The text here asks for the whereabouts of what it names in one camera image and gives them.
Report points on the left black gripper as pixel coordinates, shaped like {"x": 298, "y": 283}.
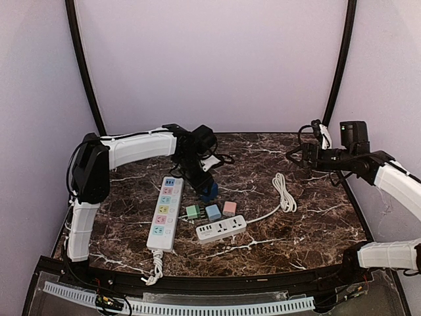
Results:
{"x": 200, "y": 177}

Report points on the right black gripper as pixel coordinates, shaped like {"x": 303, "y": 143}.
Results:
{"x": 307, "y": 157}

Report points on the blue cube socket adapter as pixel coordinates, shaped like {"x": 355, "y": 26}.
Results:
{"x": 209, "y": 193}

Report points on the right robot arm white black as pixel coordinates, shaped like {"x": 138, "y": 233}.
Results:
{"x": 381, "y": 170}

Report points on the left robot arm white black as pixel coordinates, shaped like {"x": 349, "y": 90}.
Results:
{"x": 87, "y": 175}

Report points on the light blue plug adapter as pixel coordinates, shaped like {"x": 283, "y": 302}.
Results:
{"x": 213, "y": 212}

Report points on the green plug adapter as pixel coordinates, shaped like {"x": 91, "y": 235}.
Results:
{"x": 193, "y": 212}

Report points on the pink plug adapter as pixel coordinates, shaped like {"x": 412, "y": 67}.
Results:
{"x": 229, "y": 209}

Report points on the small white power strip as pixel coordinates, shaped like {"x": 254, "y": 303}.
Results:
{"x": 218, "y": 230}

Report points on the long white colourful power strip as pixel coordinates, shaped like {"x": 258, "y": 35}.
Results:
{"x": 165, "y": 218}

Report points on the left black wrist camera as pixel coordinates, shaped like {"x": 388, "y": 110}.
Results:
{"x": 204, "y": 140}

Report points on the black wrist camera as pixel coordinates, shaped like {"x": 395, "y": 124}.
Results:
{"x": 204, "y": 140}
{"x": 354, "y": 136}

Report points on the white coiled cable small strip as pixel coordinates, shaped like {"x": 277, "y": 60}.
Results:
{"x": 287, "y": 203}

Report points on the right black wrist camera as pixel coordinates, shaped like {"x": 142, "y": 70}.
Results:
{"x": 354, "y": 136}

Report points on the white cable long strip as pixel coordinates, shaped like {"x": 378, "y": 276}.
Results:
{"x": 158, "y": 268}

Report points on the black front table rail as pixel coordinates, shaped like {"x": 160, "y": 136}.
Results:
{"x": 313, "y": 282}

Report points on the white slotted cable duct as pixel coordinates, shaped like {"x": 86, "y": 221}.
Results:
{"x": 137, "y": 307}

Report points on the left black frame post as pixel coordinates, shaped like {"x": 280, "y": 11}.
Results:
{"x": 70, "y": 6}

